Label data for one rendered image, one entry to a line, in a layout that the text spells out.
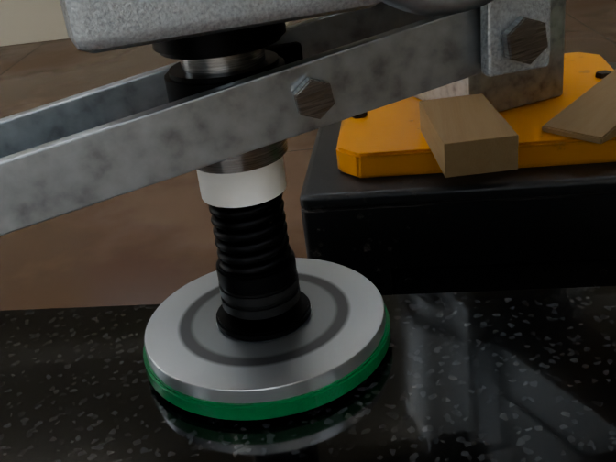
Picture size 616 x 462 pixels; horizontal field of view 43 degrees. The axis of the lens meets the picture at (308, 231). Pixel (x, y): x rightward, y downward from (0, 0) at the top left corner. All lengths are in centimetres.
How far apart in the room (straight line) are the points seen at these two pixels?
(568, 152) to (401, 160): 24
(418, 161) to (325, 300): 52
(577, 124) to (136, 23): 85
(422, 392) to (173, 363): 20
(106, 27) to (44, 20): 658
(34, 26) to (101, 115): 645
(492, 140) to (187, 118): 60
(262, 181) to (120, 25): 18
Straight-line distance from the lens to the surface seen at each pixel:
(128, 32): 48
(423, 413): 62
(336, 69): 56
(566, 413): 62
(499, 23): 57
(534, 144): 120
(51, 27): 706
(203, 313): 71
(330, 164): 126
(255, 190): 60
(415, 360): 67
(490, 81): 129
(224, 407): 62
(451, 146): 106
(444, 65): 59
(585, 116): 124
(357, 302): 69
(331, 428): 61
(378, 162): 118
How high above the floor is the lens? 120
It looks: 26 degrees down
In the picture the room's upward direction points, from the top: 7 degrees counter-clockwise
